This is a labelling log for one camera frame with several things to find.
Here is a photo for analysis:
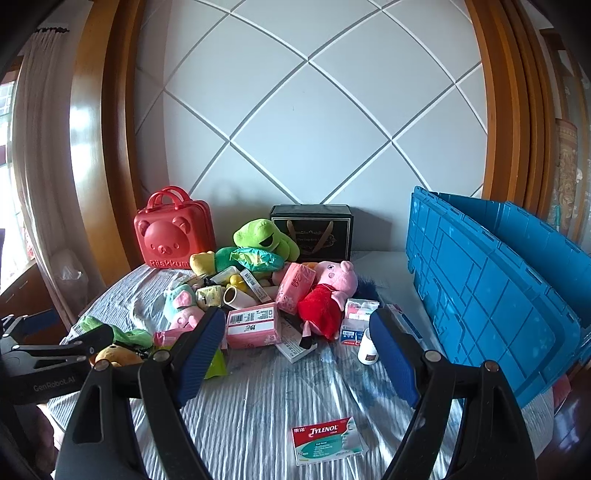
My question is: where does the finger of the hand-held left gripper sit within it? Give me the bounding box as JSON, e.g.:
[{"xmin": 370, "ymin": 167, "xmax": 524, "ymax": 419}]
[{"xmin": 11, "ymin": 323, "xmax": 115, "ymax": 370}]

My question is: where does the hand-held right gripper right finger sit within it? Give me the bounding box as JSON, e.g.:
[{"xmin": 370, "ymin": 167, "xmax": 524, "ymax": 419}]
[{"xmin": 368, "ymin": 308, "xmax": 539, "ymax": 480}]

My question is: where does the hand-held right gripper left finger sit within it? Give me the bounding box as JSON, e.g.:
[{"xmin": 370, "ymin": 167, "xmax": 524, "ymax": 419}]
[{"xmin": 54, "ymin": 307, "xmax": 227, "ymax": 480}]

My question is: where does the white paper roll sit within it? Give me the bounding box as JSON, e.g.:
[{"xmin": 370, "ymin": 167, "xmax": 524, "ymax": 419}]
[{"xmin": 223, "ymin": 285, "xmax": 259, "ymax": 309}]

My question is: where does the white blue medicine box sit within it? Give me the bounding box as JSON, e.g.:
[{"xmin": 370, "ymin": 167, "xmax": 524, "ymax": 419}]
[{"xmin": 276, "ymin": 330, "xmax": 317, "ymax": 364}]

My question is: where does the pink flowered tissue pack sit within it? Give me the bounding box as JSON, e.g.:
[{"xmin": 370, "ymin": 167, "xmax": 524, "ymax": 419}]
[{"xmin": 276, "ymin": 262, "xmax": 317, "ymax": 315}]

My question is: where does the blue plastic storage crate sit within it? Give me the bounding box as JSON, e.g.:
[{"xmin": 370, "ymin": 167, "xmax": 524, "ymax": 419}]
[{"xmin": 405, "ymin": 186, "xmax": 591, "ymax": 409}]

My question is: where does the white medicine bottle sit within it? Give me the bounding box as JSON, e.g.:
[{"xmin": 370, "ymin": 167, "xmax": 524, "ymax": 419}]
[{"xmin": 358, "ymin": 328, "xmax": 379, "ymax": 365}]

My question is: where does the brown bear plush toy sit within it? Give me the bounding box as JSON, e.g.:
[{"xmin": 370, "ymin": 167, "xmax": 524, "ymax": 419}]
[{"xmin": 95, "ymin": 344, "xmax": 144, "ymax": 367}]

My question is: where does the pink wipes pack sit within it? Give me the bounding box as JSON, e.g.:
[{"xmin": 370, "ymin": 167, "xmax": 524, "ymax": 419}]
[{"xmin": 154, "ymin": 329, "xmax": 185, "ymax": 348}]

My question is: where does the flat white red box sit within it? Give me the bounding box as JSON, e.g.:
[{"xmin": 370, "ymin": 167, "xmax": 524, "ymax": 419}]
[{"xmin": 385, "ymin": 303, "xmax": 423, "ymax": 342}]

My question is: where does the small white red medicine box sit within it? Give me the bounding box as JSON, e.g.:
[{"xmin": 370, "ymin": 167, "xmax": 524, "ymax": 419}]
[{"xmin": 340, "ymin": 318, "xmax": 370, "ymax": 346}]

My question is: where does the teal and pink plush toy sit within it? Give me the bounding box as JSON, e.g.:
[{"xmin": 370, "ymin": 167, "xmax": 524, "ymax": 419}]
[{"xmin": 164, "ymin": 284, "xmax": 206, "ymax": 330}]

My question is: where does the pink barcode box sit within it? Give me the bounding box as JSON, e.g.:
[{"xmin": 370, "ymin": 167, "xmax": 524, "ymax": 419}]
[{"xmin": 225, "ymin": 302, "xmax": 282, "ymax": 350}]

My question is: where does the small yellow tissue packet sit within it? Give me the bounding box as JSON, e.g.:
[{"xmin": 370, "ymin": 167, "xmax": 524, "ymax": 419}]
[{"xmin": 196, "ymin": 286, "xmax": 225, "ymax": 308}]

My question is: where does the small clear pink packet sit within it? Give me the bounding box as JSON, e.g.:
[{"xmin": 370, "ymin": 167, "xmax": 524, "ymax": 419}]
[{"xmin": 345, "ymin": 298, "xmax": 380, "ymax": 320}]

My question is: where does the grey striped bed sheet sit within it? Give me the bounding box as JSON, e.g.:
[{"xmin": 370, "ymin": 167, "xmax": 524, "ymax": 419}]
[{"xmin": 46, "ymin": 249, "xmax": 555, "ymax": 480}]

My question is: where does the white tissue packet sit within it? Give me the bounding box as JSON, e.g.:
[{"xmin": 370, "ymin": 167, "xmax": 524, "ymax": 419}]
[{"xmin": 205, "ymin": 266, "xmax": 241, "ymax": 287}]

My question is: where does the blue feather duster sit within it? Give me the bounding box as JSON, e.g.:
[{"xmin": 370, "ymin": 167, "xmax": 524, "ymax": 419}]
[{"xmin": 355, "ymin": 275, "xmax": 384, "ymax": 301}]

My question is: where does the long white orange box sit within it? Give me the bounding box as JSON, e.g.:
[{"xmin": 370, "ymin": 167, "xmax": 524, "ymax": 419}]
[{"xmin": 240, "ymin": 270, "xmax": 273, "ymax": 303}]

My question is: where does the yellow and green plush toy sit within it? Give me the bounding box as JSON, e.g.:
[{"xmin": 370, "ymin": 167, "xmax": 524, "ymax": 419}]
[{"xmin": 190, "ymin": 247, "xmax": 241, "ymax": 278}]

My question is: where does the pink pig plush red dress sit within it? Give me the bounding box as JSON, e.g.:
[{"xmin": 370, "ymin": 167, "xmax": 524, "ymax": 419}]
[{"xmin": 298, "ymin": 260, "xmax": 358, "ymax": 341}]

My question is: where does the red green medicine box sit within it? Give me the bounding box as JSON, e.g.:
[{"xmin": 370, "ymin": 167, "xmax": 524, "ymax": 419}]
[{"xmin": 291, "ymin": 416, "xmax": 369, "ymax": 466}]

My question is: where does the teal green wipes pack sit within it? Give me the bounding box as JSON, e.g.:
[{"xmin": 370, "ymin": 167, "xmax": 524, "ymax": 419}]
[{"xmin": 231, "ymin": 247, "xmax": 287, "ymax": 273}]

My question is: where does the red bear suitcase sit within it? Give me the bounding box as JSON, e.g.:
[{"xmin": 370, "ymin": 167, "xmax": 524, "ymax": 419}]
[{"xmin": 134, "ymin": 185, "xmax": 217, "ymax": 270}]

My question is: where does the green frog plush toy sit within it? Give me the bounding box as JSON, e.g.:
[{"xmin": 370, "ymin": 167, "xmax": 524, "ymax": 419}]
[{"xmin": 232, "ymin": 218, "xmax": 300, "ymax": 259}]

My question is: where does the black gift box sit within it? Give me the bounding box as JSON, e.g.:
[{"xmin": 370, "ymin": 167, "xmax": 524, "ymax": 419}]
[{"xmin": 270, "ymin": 204, "xmax": 352, "ymax": 265}]

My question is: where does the window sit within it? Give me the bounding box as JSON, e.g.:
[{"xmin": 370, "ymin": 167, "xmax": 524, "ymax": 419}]
[{"xmin": 0, "ymin": 83, "xmax": 28, "ymax": 278}]

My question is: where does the white curtain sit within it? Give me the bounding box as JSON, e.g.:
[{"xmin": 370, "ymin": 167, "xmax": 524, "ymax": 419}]
[{"xmin": 9, "ymin": 28, "xmax": 70, "ymax": 324}]

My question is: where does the wooden frame post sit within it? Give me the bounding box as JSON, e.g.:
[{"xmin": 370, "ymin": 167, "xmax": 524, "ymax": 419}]
[
  {"xmin": 464, "ymin": 0, "xmax": 561, "ymax": 217},
  {"xmin": 65, "ymin": 0, "xmax": 167, "ymax": 326}
]

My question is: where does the patterned wall hanging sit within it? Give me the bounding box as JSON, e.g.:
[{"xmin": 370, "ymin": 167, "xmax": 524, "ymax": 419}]
[{"xmin": 554, "ymin": 120, "xmax": 580, "ymax": 232}]

